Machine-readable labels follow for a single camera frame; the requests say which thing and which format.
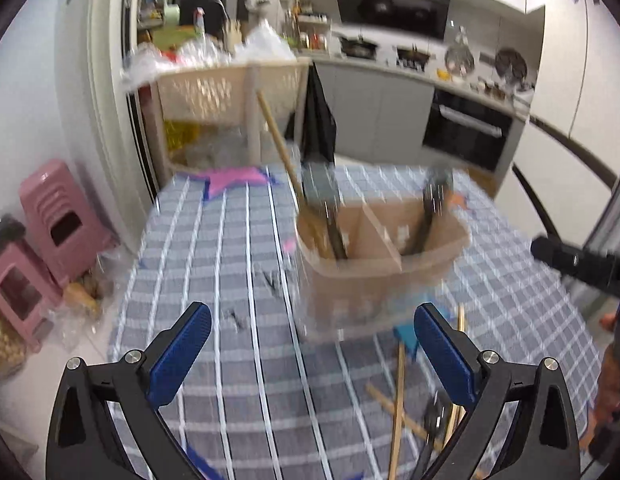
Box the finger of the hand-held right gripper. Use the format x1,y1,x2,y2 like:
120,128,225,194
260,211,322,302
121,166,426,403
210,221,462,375
531,236,620,301

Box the black wok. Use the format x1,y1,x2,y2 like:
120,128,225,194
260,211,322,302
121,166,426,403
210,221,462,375
339,35,380,58

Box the black mesh bag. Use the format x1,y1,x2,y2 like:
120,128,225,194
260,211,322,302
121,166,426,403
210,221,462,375
0,214,27,263

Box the green bowls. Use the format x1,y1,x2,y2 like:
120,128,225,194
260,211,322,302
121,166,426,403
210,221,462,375
150,25,201,51

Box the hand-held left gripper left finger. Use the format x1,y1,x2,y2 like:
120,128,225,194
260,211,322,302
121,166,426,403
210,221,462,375
45,301,213,480

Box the pink plastic stool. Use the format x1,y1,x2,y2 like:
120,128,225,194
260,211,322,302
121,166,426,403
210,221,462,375
0,240,66,353
19,159,120,288

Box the wooden chopstick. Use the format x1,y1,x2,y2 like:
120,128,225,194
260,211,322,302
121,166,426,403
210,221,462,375
387,342,407,480
365,382,446,453
445,304,467,443

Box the bag of yellow nuts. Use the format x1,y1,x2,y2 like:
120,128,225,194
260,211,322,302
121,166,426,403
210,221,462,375
0,300,28,376

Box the black built-in oven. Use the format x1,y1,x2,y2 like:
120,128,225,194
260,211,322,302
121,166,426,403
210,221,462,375
421,85,528,173

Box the spice rack with bottles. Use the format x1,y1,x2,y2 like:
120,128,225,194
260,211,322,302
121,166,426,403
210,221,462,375
285,7,333,51

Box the bag of potatoes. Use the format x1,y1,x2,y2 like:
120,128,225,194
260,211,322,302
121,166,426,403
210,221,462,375
62,275,116,321

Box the long wooden stick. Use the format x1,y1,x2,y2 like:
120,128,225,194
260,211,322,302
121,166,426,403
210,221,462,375
256,91,323,256

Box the beige perforated basket rack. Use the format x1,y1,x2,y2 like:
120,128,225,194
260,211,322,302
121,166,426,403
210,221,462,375
150,57,311,176

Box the round dark pan lid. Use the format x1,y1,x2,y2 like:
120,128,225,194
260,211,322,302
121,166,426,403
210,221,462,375
494,47,528,81

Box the clear plastic bags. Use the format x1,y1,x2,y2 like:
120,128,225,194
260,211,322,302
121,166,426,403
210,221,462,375
121,25,296,93

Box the black range hood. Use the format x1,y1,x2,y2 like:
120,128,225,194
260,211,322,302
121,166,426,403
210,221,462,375
331,0,452,41

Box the beige plastic utensil holder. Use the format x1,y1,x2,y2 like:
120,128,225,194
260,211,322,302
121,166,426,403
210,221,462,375
295,199,472,341

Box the grey kitchen cabinets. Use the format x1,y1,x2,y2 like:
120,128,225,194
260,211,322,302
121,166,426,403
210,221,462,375
310,55,436,166

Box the dark cooking pot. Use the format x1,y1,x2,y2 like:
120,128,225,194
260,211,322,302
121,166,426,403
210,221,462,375
395,45,436,68

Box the black plastic bag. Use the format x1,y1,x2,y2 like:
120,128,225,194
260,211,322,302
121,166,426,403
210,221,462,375
300,62,338,166

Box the grey checkered tablecloth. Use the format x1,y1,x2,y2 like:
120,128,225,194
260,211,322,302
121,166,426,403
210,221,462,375
106,162,603,480

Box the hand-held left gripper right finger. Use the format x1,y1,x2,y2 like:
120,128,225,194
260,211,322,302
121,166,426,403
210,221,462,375
414,302,582,480

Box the blue star sticker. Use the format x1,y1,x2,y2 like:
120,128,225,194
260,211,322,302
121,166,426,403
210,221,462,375
392,322,423,361

